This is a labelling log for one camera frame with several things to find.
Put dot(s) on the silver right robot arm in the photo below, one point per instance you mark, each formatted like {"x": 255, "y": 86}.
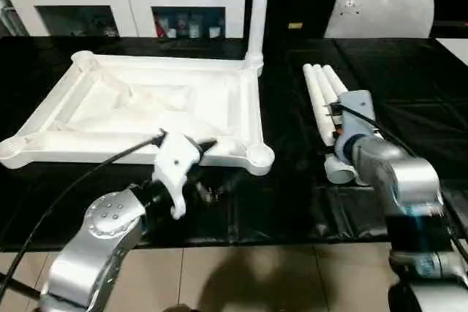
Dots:
{"x": 409, "y": 180}

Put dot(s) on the small white cup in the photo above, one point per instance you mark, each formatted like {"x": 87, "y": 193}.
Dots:
{"x": 172, "y": 32}
{"x": 213, "y": 33}

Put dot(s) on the white jar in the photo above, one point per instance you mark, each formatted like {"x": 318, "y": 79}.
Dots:
{"x": 194, "y": 30}

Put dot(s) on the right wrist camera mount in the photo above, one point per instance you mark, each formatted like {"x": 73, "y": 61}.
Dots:
{"x": 356, "y": 114}

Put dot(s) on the white table leg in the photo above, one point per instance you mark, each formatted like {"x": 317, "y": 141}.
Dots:
{"x": 318, "y": 107}
{"x": 336, "y": 82}
{"x": 257, "y": 16}
{"x": 323, "y": 85}

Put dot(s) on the small gold label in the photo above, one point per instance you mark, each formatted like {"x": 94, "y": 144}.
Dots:
{"x": 295, "y": 26}

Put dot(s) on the white chair back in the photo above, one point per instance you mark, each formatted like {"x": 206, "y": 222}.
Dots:
{"x": 384, "y": 16}

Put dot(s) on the white plastic table top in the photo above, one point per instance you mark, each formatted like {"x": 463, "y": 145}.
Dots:
{"x": 146, "y": 78}

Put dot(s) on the dark robot left foot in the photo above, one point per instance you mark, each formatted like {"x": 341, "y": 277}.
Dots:
{"x": 177, "y": 308}

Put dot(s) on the red packet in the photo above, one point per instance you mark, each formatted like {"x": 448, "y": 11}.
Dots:
{"x": 159, "y": 27}

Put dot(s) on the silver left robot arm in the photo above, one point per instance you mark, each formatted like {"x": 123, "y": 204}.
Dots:
{"x": 95, "y": 246}

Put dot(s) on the black tripod leg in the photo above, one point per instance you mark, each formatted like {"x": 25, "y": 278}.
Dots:
{"x": 18, "y": 288}

